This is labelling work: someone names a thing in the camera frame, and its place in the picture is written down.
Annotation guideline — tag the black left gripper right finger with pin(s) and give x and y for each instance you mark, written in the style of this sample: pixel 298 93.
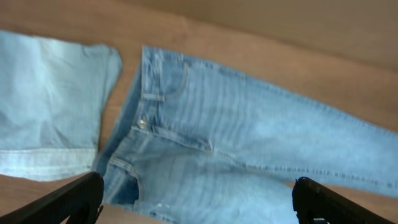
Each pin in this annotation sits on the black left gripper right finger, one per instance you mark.
pixel 316 204

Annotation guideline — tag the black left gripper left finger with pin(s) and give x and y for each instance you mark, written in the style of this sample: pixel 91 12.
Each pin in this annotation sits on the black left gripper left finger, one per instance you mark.
pixel 78 202

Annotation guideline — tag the medium blue denim jeans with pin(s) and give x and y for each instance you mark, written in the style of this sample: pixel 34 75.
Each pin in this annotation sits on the medium blue denim jeans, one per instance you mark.
pixel 197 142

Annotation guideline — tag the folded light blue jeans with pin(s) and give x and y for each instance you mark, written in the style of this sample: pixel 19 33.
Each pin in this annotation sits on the folded light blue jeans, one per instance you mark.
pixel 53 94

